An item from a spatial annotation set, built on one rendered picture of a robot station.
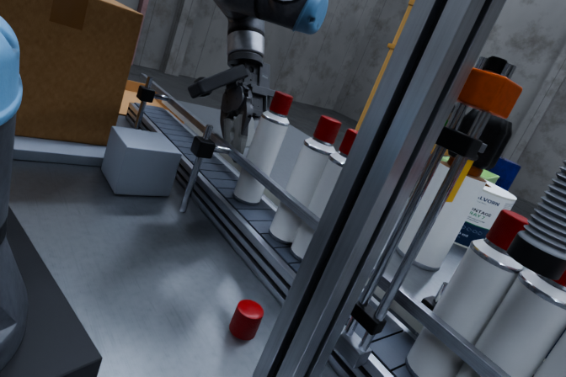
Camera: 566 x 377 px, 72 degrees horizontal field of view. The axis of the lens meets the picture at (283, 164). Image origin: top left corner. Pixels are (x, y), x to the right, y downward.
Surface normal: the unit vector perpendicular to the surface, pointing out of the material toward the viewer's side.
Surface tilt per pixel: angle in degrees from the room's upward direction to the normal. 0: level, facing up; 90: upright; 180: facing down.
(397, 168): 90
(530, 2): 90
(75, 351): 4
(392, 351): 0
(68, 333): 4
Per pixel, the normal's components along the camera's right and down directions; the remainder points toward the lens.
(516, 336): -0.70, -0.07
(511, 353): -0.52, 0.05
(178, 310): 0.35, -0.90
